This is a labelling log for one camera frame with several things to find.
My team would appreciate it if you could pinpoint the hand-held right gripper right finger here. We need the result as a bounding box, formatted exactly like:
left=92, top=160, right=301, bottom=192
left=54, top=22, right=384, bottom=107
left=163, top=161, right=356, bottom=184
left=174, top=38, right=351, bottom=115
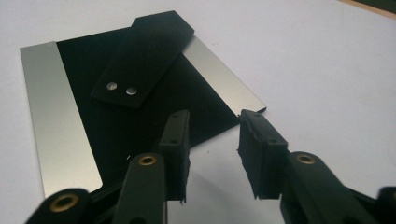
left=237, top=109, right=377, bottom=224

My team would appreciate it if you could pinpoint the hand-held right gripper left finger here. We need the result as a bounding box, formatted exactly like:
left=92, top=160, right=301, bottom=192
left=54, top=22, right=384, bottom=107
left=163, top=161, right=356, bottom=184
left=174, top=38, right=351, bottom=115
left=112, top=109, right=191, bottom=224

